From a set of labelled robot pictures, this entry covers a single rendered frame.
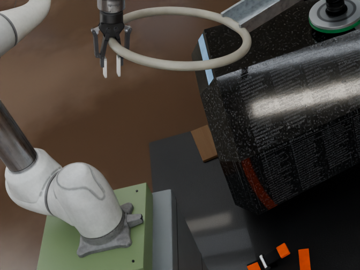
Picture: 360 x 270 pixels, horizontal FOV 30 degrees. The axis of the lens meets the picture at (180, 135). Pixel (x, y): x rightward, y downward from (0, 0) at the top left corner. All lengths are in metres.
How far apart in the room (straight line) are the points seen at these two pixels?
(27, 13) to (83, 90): 2.50
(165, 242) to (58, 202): 0.38
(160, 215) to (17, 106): 2.36
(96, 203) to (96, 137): 1.93
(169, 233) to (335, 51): 0.99
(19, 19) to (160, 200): 0.85
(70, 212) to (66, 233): 0.23
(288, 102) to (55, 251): 1.05
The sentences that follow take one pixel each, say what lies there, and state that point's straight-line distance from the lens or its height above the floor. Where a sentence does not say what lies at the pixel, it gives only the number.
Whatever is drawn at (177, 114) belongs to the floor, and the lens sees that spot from 3.85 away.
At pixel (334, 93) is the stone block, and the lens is 2.66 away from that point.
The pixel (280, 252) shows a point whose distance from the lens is 2.98.
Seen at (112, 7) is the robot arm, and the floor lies 1.41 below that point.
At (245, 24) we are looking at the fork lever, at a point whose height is 1.13.
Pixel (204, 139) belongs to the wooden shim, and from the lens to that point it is 3.60.
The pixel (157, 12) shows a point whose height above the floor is 1.19.
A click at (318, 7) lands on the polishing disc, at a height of 0.90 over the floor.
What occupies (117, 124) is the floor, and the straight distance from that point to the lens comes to 3.96.
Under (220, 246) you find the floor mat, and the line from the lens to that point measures 3.13.
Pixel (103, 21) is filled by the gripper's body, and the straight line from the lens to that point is 2.18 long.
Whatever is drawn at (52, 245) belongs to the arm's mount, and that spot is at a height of 0.88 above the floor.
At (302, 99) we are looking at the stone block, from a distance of 2.65.
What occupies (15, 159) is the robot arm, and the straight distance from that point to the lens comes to 2.09.
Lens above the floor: 2.47
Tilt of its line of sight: 42 degrees down
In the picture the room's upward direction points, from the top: 22 degrees counter-clockwise
